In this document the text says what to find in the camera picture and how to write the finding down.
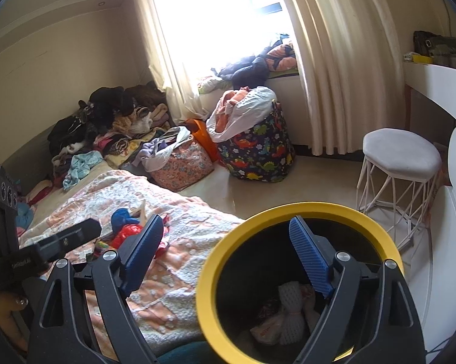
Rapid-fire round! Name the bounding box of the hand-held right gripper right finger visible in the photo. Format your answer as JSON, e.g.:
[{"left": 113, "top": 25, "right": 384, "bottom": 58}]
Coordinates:
[{"left": 289, "top": 215, "right": 428, "bottom": 364}]

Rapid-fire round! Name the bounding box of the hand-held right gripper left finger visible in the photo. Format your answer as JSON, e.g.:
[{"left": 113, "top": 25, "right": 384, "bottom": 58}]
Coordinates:
[{"left": 26, "top": 214, "right": 164, "bottom": 364}]

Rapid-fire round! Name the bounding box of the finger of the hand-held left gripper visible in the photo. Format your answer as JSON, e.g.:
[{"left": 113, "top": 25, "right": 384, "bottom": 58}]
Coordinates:
[{"left": 35, "top": 218, "right": 102, "bottom": 261}]

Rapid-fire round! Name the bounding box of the blue wrapper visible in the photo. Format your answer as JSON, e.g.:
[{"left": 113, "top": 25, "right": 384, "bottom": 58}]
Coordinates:
[{"left": 110, "top": 208, "right": 141, "bottom": 230}]

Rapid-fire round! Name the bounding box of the yellow rimmed black trash bin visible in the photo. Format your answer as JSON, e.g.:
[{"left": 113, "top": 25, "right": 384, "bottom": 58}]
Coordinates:
[{"left": 196, "top": 202, "right": 405, "bottom": 364}]

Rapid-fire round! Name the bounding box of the person's left forearm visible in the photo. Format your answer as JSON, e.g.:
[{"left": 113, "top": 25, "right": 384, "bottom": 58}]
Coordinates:
[{"left": 0, "top": 291, "right": 29, "bottom": 354}]

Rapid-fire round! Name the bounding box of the blue patterned cloth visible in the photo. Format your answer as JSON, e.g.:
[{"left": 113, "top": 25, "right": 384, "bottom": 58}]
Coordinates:
[{"left": 15, "top": 201, "right": 35, "bottom": 233}]

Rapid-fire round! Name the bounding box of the white foam net wrapper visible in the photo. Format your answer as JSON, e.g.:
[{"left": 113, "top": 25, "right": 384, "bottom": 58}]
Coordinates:
[{"left": 277, "top": 282, "right": 320, "bottom": 345}]

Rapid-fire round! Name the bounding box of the pink striped cloth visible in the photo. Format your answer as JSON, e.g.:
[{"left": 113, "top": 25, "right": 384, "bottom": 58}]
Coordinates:
[{"left": 24, "top": 180, "right": 55, "bottom": 208}]

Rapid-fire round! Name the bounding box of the orange and white blanket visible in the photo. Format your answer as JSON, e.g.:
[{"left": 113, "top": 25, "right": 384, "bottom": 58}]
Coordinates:
[{"left": 18, "top": 169, "right": 247, "bottom": 357}]

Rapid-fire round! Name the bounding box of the light blue cloth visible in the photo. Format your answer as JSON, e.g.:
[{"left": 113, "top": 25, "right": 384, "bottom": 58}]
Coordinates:
[{"left": 63, "top": 155, "right": 97, "bottom": 191}]

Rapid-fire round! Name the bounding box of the white crumpled packet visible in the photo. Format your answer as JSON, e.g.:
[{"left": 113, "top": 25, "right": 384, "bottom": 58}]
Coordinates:
[{"left": 250, "top": 313, "right": 289, "bottom": 341}]

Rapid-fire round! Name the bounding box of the pink floral bag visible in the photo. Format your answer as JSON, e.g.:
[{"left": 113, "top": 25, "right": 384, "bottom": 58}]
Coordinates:
[{"left": 150, "top": 140, "right": 214, "bottom": 193}]

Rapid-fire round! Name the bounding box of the white cloth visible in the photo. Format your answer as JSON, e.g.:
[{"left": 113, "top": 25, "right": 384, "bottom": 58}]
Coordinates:
[{"left": 141, "top": 127, "right": 193, "bottom": 172}]

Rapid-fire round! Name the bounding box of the dinosaur print laundry bag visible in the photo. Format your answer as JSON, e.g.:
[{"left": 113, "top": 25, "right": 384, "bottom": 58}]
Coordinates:
[{"left": 216, "top": 100, "right": 297, "bottom": 183}]

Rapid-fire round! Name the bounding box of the pile of clothes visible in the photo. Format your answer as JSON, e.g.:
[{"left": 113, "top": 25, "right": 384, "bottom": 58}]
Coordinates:
[{"left": 48, "top": 83, "right": 176, "bottom": 183}]

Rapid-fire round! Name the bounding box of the orange bag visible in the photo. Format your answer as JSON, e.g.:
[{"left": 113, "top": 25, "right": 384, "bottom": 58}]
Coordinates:
[{"left": 184, "top": 118, "right": 221, "bottom": 163}]

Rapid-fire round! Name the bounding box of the white cabinet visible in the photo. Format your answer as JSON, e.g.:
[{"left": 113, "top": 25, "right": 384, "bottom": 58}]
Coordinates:
[{"left": 409, "top": 125, "right": 456, "bottom": 358}]

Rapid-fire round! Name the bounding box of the white plastic bag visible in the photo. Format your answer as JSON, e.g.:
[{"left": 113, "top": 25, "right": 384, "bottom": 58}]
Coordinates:
[{"left": 206, "top": 86, "right": 278, "bottom": 143}]

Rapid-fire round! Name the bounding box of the orange cloth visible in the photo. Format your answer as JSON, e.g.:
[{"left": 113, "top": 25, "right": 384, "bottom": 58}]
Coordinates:
[{"left": 216, "top": 87, "right": 251, "bottom": 126}]

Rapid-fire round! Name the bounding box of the cream curtain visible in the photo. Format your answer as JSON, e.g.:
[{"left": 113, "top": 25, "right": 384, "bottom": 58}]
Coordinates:
[
  {"left": 271, "top": 0, "right": 408, "bottom": 156},
  {"left": 131, "top": 0, "right": 213, "bottom": 123}
]

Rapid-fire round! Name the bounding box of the dark jacket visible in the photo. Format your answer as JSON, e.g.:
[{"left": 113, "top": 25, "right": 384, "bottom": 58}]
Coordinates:
[{"left": 216, "top": 54, "right": 279, "bottom": 85}]

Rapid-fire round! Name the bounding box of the orange patterned blanket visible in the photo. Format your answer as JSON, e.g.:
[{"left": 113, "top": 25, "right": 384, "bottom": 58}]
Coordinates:
[{"left": 268, "top": 43, "right": 299, "bottom": 71}]

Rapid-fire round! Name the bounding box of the white desk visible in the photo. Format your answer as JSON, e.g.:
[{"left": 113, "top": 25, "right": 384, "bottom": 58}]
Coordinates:
[{"left": 402, "top": 61, "right": 456, "bottom": 131}]

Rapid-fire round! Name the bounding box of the dark bag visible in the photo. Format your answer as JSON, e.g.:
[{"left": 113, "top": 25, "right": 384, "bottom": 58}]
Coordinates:
[{"left": 414, "top": 30, "right": 456, "bottom": 71}]

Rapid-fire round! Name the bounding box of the window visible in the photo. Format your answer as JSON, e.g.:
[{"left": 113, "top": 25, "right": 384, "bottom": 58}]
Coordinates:
[{"left": 152, "top": 0, "right": 300, "bottom": 80}]

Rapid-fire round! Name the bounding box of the white wire stool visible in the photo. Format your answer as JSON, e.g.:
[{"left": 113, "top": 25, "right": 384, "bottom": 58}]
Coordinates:
[{"left": 356, "top": 128, "right": 443, "bottom": 253}]

